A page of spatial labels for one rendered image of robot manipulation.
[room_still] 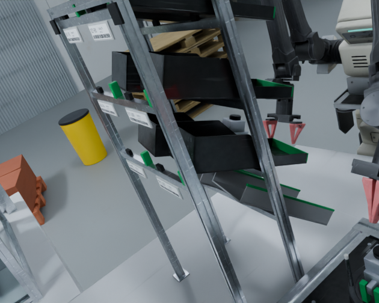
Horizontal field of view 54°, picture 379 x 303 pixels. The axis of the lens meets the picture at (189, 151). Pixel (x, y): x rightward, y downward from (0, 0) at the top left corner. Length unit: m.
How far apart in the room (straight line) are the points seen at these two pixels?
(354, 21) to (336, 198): 0.56
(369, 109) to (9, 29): 7.49
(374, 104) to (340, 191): 0.69
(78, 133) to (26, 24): 4.04
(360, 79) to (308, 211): 0.67
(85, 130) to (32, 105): 3.73
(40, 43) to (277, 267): 7.31
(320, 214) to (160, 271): 0.53
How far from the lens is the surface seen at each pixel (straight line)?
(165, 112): 0.60
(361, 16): 1.35
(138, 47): 0.57
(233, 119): 0.98
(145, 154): 0.79
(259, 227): 1.24
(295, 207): 0.91
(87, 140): 4.33
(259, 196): 0.83
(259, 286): 1.08
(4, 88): 7.80
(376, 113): 0.65
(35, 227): 1.85
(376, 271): 0.79
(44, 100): 8.00
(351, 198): 1.28
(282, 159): 0.82
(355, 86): 1.49
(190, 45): 4.47
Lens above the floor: 1.66
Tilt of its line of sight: 26 degrees down
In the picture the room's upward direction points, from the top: 21 degrees counter-clockwise
